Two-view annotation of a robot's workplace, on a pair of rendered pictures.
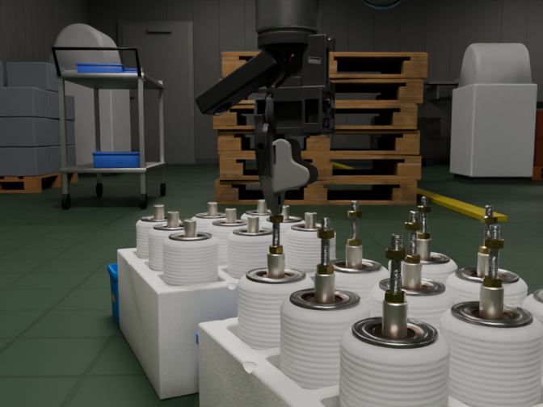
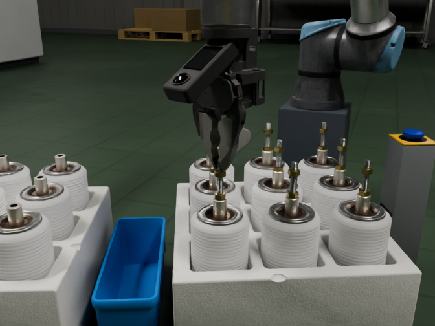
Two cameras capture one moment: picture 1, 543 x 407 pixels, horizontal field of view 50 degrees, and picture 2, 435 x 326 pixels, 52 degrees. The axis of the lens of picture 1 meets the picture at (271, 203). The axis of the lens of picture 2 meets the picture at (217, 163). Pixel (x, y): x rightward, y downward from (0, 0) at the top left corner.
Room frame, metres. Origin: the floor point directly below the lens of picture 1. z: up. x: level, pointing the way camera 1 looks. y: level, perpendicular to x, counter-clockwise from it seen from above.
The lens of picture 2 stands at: (0.47, 0.60, 0.58)
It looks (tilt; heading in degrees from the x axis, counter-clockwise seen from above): 20 degrees down; 292
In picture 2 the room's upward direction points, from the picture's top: straight up
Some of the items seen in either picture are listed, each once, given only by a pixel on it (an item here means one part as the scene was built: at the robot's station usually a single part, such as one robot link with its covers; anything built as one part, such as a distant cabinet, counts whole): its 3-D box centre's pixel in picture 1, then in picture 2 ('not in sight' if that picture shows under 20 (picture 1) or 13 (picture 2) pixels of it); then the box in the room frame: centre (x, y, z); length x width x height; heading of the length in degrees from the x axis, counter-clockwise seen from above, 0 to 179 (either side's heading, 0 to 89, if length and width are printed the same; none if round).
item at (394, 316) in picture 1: (394, 318); (362, 203); (0.50, -0.11, 0.26); 0.02 x 0.02 x 0.03
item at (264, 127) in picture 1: (267, 138); (230, 114); (0.69, 0.01, 0.42); 0.05 x 0.02 x 0.09; 161
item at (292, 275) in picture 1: (275, 275); (219, 215); (0.71, -0.01, 0.25); 0.08 x 0.08 x 0.01
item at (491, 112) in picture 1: (491, 113); not in sight; (5.56, -2.08, 0.64); 0.65 x 0.60 x 1.28; 3
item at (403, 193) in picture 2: not in sight; (401, 208); (0.43, -0.36, 0.16); 0.07 x 0.07 x 0.31; 26
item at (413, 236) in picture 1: (413, 243); (278, 159); (0.66, -0.16, 0.30); 0.01 x 0.01 x 0.08
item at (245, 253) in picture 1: (253, 281); (48, 236); (1.04, 0.03, 0.16); 0.10 x 0.10 x 0.18
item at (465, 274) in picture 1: (486, 276); (267, 163); (0.71, -0.27, 0.25); 0.08 x 0.08 x 0.01
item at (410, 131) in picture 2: not in sight; (413, 136); (0.43, -0.36, 0.32); 0.04 x 0.04 x 0.02
